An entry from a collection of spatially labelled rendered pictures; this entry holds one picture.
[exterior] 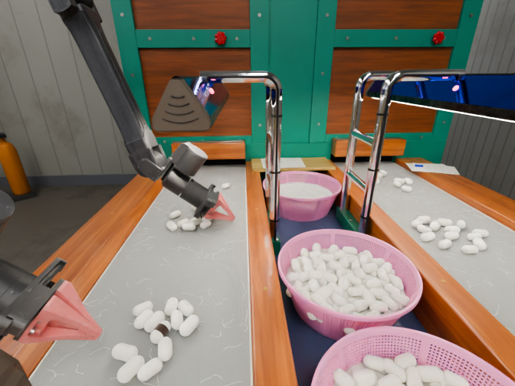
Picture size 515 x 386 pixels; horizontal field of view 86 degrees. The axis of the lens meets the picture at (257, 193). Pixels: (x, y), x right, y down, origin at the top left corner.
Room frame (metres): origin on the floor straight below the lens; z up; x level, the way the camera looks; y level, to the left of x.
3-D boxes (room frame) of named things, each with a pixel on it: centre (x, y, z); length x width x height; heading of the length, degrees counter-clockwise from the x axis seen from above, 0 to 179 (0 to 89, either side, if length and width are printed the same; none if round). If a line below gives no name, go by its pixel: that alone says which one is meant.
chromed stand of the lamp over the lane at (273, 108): (0.70, 0.04, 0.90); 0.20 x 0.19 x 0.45; 3
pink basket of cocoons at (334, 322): (0.44, -0.17, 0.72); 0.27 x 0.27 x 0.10
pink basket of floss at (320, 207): (0.88, -0.15, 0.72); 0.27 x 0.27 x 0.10
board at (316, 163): (1.10, -0.14, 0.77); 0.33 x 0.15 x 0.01; 93
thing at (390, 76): (0.71, -0.36, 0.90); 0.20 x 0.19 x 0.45; 3
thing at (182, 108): (0.70, 0.12, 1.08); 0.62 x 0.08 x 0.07; 3
